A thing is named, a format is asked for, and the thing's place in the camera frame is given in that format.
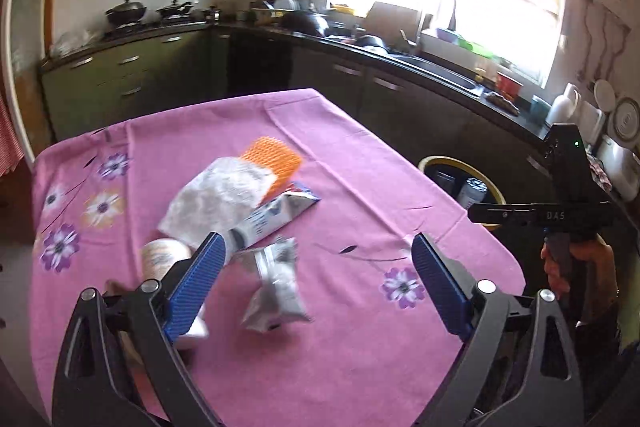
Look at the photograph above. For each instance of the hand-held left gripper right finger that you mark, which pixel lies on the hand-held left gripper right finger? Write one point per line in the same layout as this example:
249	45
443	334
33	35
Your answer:
440	284

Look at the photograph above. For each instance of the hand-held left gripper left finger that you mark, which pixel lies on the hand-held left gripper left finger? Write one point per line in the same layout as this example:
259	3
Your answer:
197	287

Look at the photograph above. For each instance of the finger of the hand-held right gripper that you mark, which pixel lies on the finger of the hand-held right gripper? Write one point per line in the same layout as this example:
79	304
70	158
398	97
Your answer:
505	214

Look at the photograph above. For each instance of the round yellow-rimmed trash bin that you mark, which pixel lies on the round yellow-rimmed trash bin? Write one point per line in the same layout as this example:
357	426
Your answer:
452	162

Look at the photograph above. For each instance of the silver foil wrapper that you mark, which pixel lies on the silver foil wrapper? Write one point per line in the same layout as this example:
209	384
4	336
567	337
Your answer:
277	292

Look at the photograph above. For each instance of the white plastic bag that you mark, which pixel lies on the white plastic bag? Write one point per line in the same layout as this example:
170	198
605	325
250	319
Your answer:
215	197

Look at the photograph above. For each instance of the orange foam fruit net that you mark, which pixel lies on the orange foam fruit net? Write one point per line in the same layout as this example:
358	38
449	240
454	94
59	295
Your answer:
272	157

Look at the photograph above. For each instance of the person's right forearm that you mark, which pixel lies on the person's right forearm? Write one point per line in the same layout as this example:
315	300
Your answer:
597	327

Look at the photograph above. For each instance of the person's right hand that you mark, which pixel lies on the person's right hand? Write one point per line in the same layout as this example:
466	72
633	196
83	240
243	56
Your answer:
592	267

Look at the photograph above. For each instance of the white jug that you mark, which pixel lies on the white jug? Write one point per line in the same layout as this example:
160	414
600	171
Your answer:
562	107

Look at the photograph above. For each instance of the teal cup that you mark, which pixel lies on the teal cup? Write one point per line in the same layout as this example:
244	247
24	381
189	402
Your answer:
540	108

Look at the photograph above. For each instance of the patterned plate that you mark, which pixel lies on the patterned plate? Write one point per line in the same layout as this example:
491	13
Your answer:
627	119

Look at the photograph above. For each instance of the white plate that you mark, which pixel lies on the white plate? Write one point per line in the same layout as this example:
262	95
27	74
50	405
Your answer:
605	96

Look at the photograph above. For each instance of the dark cloth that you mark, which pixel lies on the dark cloth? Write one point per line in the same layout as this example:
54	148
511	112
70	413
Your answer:
502	103

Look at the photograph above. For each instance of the red paper cup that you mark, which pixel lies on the red paper cup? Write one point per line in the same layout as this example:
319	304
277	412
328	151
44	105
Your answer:
509	86

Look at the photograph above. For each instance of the black countertop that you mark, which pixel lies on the black countertop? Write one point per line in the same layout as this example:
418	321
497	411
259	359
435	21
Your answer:
450	97

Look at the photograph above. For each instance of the pink floral tablecloth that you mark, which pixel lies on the pink floral tablecloth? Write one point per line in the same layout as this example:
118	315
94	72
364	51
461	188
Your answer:
350	157

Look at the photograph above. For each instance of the steel sink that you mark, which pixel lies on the steel sink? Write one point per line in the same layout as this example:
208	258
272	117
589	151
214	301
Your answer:
440	69

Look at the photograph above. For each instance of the green plastic items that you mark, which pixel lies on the green plastic items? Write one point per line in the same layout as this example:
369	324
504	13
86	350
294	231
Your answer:
470	43

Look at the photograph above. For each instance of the dark lower cabinets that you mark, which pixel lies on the dark lower cabinets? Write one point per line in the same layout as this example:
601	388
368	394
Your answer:
350	92

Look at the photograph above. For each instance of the steel sink faucet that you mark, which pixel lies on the steel sink faucet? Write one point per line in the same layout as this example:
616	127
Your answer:
428	32

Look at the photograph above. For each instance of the gooseneck faucet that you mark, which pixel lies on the gooseneck faucet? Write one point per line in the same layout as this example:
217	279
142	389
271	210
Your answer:
450	4

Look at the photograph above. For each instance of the black pot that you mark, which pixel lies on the black pot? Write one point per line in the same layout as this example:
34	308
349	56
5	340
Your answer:
370	43

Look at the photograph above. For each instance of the green lower cabinets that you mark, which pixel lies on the green lower cabinets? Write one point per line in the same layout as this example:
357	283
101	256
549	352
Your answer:
125	77

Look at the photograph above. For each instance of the wooden cutting board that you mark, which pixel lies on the wooden cutting board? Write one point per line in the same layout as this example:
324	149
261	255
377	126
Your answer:
390	19

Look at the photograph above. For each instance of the gas stove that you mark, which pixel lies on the gas stove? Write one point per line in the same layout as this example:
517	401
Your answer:
150	28

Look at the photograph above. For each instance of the small steel pot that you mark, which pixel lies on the small steel pot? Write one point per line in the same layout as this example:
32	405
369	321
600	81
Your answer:
212	14

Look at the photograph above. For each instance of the plastic bags on counter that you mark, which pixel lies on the plastic bags on counter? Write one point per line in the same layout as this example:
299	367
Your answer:
75	43

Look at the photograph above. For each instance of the black lidded pan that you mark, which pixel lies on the black lidded pan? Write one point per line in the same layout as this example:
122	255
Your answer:
174	10

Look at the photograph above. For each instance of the black wok without lid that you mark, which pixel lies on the black wok without lid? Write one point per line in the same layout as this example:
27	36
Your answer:
305	22

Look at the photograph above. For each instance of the black lidded wok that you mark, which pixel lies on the black lidded wok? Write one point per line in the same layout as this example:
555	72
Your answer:
126	13

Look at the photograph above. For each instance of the dish rack with plates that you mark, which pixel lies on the dish rack with plates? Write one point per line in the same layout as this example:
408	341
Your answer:
282	9

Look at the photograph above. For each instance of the sliding glass door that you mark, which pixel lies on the sliding glass door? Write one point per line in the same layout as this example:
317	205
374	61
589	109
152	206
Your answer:
20	57

